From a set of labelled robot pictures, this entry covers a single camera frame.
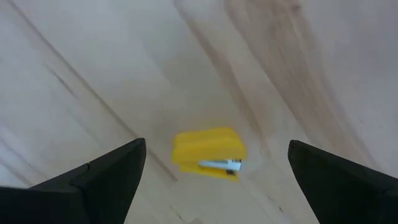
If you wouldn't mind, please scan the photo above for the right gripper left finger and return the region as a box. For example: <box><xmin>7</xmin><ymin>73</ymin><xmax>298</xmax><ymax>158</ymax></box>
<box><xmin>0</xmin><ymin>138</ymin><xmax>147</xmax><ymax>224</ymax></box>

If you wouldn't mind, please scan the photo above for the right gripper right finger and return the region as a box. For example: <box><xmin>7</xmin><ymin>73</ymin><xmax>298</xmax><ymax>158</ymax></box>
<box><xmin>287</xmin><ymin>139</ymin><xmax>398</xmax><ymax>224</ymax></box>

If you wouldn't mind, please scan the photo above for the yellow mini stapler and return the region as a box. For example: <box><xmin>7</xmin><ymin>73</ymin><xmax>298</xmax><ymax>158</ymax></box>
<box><xmin>170</xmin><ymin>126</ymin><xmax>248</xmax><ymax>183</ymax></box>

